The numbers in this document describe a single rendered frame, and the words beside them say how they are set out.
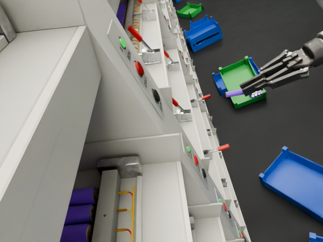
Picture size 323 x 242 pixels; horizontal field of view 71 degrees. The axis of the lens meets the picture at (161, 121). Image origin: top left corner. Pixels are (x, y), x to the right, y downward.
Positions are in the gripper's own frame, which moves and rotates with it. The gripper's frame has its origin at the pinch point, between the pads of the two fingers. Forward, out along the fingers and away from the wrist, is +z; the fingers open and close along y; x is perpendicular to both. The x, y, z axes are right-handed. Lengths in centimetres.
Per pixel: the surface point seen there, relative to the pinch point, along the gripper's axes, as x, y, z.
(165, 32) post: 18.9, 30.0, 18.2
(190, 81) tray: -6.3, 29.7, 21.5
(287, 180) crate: -60, -3, 5
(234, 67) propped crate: -48, 81, 2
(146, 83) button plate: 39, -35, 12
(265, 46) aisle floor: -65, 108, -25
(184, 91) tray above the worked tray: 11.2, -0.6, 18.3
